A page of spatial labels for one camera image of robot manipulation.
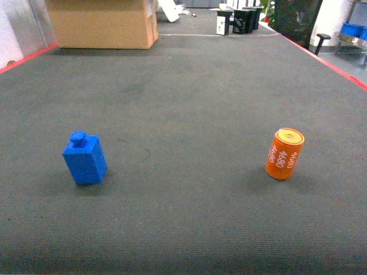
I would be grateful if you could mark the black chair armrest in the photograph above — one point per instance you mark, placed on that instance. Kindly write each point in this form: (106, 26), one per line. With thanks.
(322, 37)

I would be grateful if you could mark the white black small box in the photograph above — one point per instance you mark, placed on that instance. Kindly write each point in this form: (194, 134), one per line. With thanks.
(223, 20)

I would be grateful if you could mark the large cardboard box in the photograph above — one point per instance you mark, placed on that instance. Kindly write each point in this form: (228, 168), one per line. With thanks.
(104, 24)

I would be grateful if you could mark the black box on floor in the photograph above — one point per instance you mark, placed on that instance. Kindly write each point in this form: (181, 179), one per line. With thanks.
(244, 21)

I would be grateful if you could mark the dark green table mat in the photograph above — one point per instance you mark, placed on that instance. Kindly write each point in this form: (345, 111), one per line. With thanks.
(186, 128)

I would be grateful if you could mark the orange cylindrical cap 4680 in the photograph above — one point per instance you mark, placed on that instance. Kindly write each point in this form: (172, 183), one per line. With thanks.
(284, 152)

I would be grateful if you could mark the blue block part with knob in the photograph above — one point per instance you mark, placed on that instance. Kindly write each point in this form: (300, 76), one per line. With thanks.
(85, 159)

